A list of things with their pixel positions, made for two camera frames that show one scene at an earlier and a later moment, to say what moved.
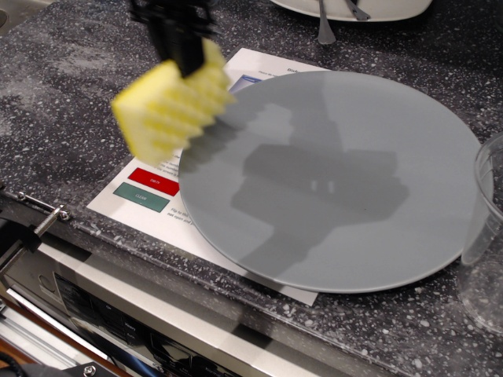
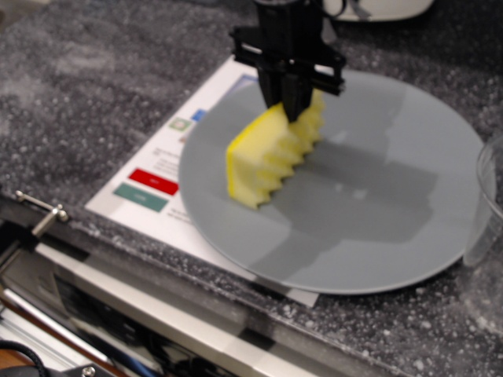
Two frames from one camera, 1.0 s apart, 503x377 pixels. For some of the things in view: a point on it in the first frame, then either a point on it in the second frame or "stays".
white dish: (339, 10) stays
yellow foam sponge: (161, 111) -> (269, 149)
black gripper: (176, 27) -> (286, 45)
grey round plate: (331, 182) stays
